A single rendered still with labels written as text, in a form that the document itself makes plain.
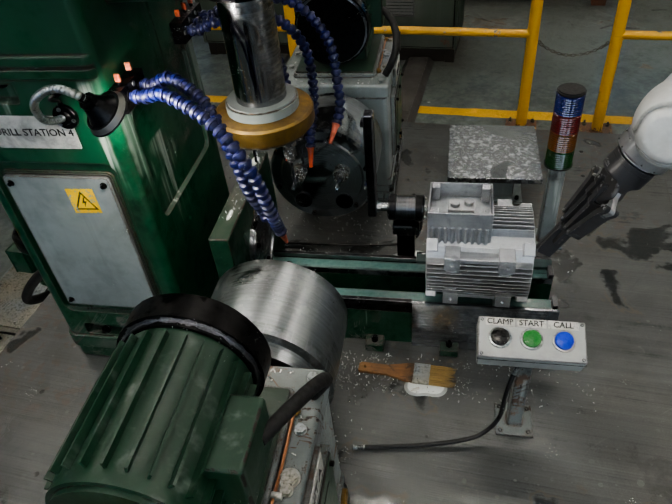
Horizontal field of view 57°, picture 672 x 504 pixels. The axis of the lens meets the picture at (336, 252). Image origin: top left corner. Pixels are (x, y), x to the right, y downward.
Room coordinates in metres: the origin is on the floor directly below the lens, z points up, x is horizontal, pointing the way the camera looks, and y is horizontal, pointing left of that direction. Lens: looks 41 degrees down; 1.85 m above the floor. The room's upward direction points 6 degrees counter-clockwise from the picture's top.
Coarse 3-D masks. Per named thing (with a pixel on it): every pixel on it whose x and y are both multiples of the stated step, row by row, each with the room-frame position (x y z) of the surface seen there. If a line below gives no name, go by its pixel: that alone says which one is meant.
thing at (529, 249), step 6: (522, 204) 0.95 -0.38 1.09; (528, 204) 0.95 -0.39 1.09; (432, 240) 0.87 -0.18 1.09; (426, 246) 0.87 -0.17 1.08; (432, 246) 0.87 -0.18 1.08; (528, 246) 0.83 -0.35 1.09; (534, 246) 0.83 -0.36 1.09; (522, 252) 0.84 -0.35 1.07; (528, 252) 0.82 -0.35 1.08; (534, 252) 0.82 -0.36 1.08; (426, 294) 0.86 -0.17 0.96; (432, 294) 0.86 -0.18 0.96; (516, 300) 0.82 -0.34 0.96; (522, 300) 0.82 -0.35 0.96
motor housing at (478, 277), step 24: (504, 216) 0.90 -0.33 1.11; (528, 216) 0.89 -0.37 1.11; (504, 240) 0.86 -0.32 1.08; (528, 240) 0.85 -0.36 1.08; (432, 264) 0.85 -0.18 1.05; (480, 264) 0.83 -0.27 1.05; (528, 264) 0.82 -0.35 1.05; (432, 288) 0.85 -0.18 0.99; (456, 288) 0.84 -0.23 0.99; (480, 288) 0.82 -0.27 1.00; (504, 288) 0.82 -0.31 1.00; (528, 288) 0.80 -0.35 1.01
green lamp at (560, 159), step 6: (546, 156) 1.16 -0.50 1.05; (552, 156) 1.14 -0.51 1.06; (558, 156) 1.14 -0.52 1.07; (564, 156) 1.13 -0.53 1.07; (570, 156) 1.14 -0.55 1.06; (546, 162) 1.16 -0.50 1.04; (552, 162) 1.14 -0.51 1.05; (558, 162) 1.13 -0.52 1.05; (564, 162) 1.13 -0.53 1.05; (570, 162) 1.14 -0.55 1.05; (552, 168) 1.14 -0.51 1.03; (558, 168) 1.13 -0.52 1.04; (564, 168) 1.13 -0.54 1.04
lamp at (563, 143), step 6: (552, 132) 1.16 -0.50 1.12; (552, 138) 1.15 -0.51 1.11; (558, 138) 1.14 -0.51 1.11; (564, 138) 1.13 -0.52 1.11; (570, 138) 1.13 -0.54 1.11; (576, 138) 1.14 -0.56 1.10; (552, 144) 1.15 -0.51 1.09; (558, 144) 1.14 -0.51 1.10; (564, 144) 1.13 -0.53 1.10; (570, 144) 1.13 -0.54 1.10; (552, 150) 1.15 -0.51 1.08; (558, 150) 1.14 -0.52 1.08; (564, 150) 1.13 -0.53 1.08; (570, 150) 1.13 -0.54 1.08
